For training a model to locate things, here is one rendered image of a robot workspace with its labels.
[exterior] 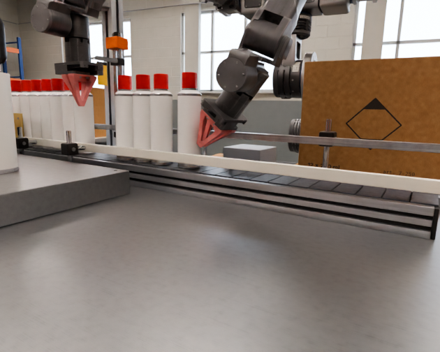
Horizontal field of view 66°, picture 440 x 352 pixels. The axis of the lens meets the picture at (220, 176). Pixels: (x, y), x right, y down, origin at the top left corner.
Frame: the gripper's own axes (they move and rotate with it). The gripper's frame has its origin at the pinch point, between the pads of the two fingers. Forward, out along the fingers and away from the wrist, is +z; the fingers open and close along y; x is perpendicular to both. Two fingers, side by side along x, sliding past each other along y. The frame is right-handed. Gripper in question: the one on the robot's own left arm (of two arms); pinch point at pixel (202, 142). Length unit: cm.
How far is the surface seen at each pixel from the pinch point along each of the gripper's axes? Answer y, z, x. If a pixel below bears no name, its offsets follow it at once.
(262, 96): -529, 102, -200
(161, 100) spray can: 1.7, -0.5, -13.3
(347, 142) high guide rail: -2.6, -19.7, 21.8
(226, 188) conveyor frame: 5.3, 0.5, 12.3
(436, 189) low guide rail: 4.4, -24.3, 36.2
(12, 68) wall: -426, 447, -726
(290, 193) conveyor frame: 5.5, -8.2, 21.7
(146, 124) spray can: 1.3, 6.9, -13.8
